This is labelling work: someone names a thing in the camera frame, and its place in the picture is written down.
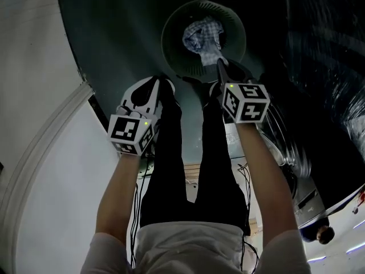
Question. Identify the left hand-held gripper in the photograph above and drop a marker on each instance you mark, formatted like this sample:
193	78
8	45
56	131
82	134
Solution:
125	128

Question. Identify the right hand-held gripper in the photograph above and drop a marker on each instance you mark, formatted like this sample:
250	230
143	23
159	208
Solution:
245	103

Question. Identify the blue checked clothes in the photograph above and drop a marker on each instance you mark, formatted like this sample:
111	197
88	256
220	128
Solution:
202	38

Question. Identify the round dark green basket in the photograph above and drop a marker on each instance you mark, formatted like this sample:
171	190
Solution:
176	47

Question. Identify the dark grey washing machine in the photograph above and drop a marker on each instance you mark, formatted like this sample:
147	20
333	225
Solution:
308	201

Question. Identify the person's left forearm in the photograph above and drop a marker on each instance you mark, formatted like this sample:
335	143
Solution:
119	193

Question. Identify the person's right forearm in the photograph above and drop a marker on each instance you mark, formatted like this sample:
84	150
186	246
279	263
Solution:
262	181

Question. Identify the person's right shoe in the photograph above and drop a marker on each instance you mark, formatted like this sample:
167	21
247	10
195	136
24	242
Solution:
212	91

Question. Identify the person's black trousers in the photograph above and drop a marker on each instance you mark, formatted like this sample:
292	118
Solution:
168	167

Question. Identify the wooden slat mat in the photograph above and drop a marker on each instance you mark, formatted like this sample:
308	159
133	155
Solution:
192	181

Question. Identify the person's white t-shirt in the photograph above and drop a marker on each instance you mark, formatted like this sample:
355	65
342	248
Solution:
194	247

